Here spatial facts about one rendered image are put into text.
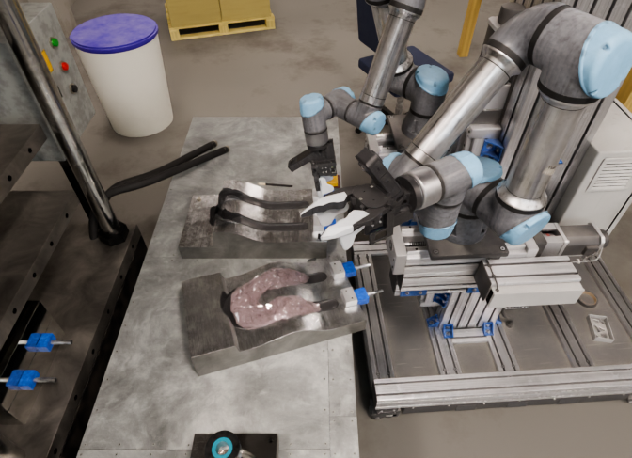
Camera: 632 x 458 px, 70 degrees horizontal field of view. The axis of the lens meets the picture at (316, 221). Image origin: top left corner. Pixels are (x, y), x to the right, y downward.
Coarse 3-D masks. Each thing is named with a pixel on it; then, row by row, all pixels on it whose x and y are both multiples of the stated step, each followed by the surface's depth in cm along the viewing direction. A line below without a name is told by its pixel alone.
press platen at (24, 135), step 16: (0, 128) 124; (16, 128) 124; (32, 128) 124; (0, 144) 119; (16, 144) 119; (32, 144) 122; (0, 160) 114; (16, 160) 116; (0, 176) 110; (16, 176) 116; (0, 192) 110
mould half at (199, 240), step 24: (264, 192) 165; (288, 192) 166; (192, 216) 160; (264, 216) 157; (288, 216) 157; (312, 216) 156; (192, 240) 153; (216, 240) 148; (240, 240) 148; (264, 240) 149; (288, 240) 149; (312, 240) 149
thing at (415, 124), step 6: (408, 114) 162; (414, 114) 158; (408, 120) 162; (414, 120) 160; (420, 120) 158; (426, 120) 158; (402, 126) 166; (408, 126) 162; (414, 126) 161; (420, 126) 159; (408, 132) 162; (414, 132) 162
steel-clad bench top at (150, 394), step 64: (192, 128) 210; (256, 128) 210; (192, 192) 178; (128, 320) 138; (128, 384) 123; (192, 384) 123; (256, 384) 123; (320, 384) 123; (128, 448) 112; (320, 448) 112
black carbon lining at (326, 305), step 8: (320, 272) 144; (312, 280) 142; (320, 280) 142; (224, 296) 133; (224, 304) 133; (320, 304) 135; (328, 304) 136; (336, 304) 135; (224, 312) 126; (232, 320) 130
